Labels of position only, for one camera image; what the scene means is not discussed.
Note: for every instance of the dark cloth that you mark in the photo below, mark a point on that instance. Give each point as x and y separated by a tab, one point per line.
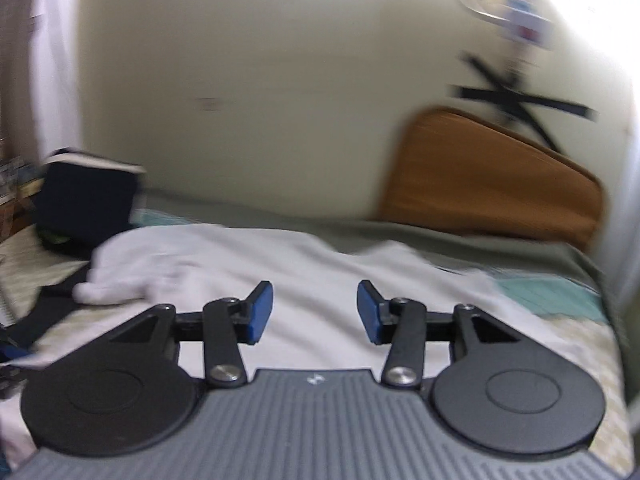
47	310

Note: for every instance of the zigzag patterned bedsheet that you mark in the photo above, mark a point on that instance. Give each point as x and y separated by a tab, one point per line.
585	355

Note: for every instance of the white shirt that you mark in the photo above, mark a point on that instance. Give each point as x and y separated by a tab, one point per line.
300	265

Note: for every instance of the dark navy pouch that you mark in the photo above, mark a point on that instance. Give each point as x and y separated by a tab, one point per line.
85	200

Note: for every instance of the white window frame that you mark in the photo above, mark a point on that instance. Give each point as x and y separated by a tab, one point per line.
625	240

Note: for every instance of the brown cushion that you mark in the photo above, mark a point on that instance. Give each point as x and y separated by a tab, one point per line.
480	185

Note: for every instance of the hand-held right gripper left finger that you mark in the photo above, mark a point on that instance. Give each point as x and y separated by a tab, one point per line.
260	310

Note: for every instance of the black tape cross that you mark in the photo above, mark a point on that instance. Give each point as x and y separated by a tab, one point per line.
520	102

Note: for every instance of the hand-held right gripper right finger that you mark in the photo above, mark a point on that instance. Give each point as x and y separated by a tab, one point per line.
367	310

